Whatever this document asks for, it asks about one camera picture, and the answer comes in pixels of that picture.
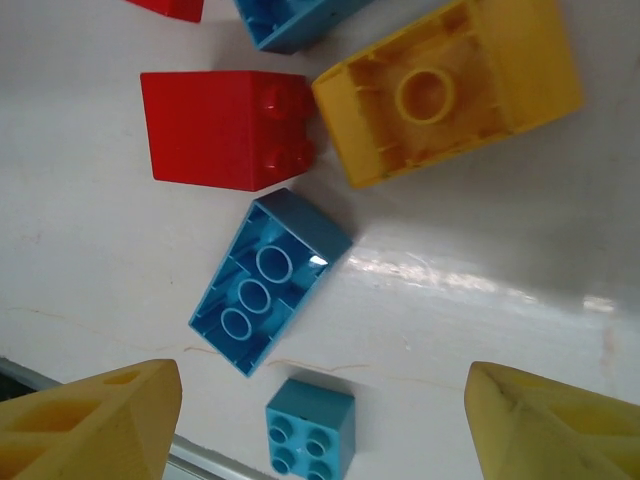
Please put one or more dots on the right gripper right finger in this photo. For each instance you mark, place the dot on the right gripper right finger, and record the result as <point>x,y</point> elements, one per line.
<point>550,440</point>

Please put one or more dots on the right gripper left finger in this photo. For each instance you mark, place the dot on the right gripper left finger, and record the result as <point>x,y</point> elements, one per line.
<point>100,440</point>

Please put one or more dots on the long blue lego brick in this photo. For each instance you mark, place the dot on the long blue lego brick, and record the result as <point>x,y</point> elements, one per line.
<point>250,300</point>
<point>280,30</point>

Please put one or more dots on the small blue lego brick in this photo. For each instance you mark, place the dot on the small blue lego brick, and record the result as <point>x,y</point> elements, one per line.
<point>310,410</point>

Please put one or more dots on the red lego brick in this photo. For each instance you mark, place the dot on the red lego brick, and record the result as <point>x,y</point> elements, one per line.
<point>170,9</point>
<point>200,130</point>

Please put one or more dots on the yellow lego brick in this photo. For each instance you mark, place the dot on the yellow lego brick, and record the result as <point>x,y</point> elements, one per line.
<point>525,65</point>

